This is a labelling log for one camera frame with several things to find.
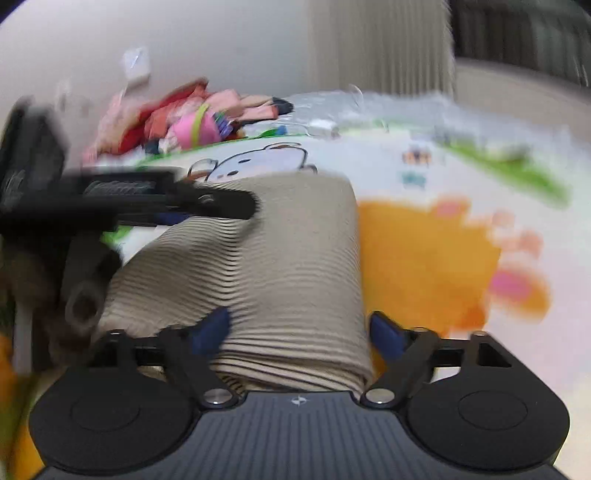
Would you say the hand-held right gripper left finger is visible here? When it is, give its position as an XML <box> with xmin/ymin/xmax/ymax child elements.
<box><xmin>93</xmin><ymin>306</ymin><xmax>240</xmax><ymax>408</ymax></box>

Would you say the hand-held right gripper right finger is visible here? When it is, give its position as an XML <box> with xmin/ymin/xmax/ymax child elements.
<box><xmin>359</xmin><ymin>311</ymin><xmax>512</xmax><ymax>409</ymax></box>

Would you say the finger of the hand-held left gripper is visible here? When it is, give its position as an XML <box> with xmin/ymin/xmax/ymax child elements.
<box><xmin>115</xmin><ymin>211</ymin><xmax>197</xmax><ymax>229</ymax></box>
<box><xmin>174</xmin><ymin>182</ymin><xmax>260</xmax><ymax>222</ymax></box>

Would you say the beige striped shirt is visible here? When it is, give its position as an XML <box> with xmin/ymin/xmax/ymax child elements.
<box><xmin>95</xmin><ymin>174</ymin><xmax>376</xmax><ymax>398</ymax></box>

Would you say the pink toy bag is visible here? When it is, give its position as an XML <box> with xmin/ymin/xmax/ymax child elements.
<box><xmin>165</xmin><ymin>104</ymin><xmax>223</xmax><ymax>151</ymax></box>

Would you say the cartoon animal printed mat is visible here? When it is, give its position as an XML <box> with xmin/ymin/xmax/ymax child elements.
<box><xmin>0</xmin><ymin>124</ymin><xmax>591</xmax><ymax>480</ymax></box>

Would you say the pile of dolls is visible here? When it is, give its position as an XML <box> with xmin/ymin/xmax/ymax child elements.
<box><xmin>82</xmin><ymin>78</ymin><xmax>295</xmax><ymax>157</ymax></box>

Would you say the white glossy bed sheet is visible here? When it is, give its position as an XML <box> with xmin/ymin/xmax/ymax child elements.
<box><xmin>277</xmin><ymin>85</ymin><xmax>467</xmax><ymax>136</ymax></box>

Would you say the beige pleated curtain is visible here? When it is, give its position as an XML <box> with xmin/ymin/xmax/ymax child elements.
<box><xmin>314</xmin><ymin>0</ymin><xmax>457</xmax><ymax>99</ymax></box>

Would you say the window with dark railing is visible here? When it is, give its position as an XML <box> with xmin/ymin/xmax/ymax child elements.
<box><xmin>450</xmin><ymin>0</ymin><xmax>591</xmax><ymax>89</ymax></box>

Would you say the white charger with cable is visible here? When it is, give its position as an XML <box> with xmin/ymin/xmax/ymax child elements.
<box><xmin>308</xmin><ymin>118</ymin><xmax>341</xmax><ymax>140</ymax></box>

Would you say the white wall socket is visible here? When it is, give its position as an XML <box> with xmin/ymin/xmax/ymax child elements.
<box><xmin>120</xmin><ymin>45</ymin><xmax>153</xmax><ymax>88</ymax></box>

